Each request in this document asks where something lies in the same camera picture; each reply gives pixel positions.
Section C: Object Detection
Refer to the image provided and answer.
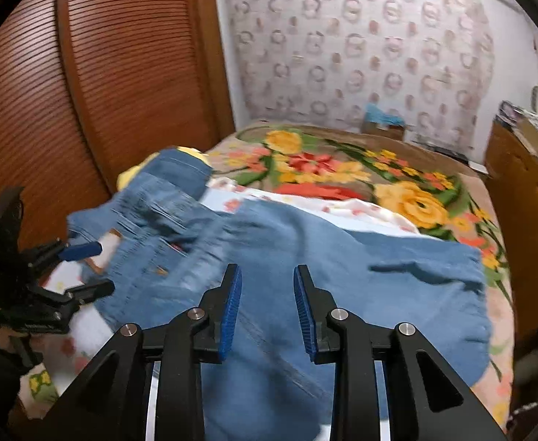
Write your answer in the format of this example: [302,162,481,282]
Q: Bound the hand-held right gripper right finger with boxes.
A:
[293,264,509,441]

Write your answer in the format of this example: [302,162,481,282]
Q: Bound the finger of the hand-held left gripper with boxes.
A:
[64,279,116,305]
[58,238,103,262]

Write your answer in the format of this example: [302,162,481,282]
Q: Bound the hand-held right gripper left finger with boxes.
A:
[44,264,243,441]

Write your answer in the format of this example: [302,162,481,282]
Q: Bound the blue denim pants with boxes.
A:
[67,148,493,441]

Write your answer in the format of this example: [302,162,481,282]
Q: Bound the yellow plush toy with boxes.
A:
[116,145,211,192]

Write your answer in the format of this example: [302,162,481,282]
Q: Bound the white strawberry print sheet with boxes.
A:
[0,176,420,441]

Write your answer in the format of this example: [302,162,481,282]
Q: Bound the floral blanket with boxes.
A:
[202,121,516,429]

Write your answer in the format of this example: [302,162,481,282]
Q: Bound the wooden louvered wardrobe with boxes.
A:
[0,0,236,279]

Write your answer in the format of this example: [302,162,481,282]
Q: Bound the small cardboard box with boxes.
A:
[360,119,406,141]

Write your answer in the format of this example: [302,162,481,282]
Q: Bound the black flat device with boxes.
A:
[413,140,471,159]

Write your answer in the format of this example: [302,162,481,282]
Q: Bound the blue crumpled cloth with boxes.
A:
[364,102,406,126]

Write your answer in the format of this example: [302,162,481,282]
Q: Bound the wooden cabinet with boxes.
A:
[484,116,538,356]

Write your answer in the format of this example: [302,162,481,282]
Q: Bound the circle pattern curtain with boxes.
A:
[215,0,496,148]

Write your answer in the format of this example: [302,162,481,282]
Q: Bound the purple packet stack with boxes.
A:
[498,100,523,128]

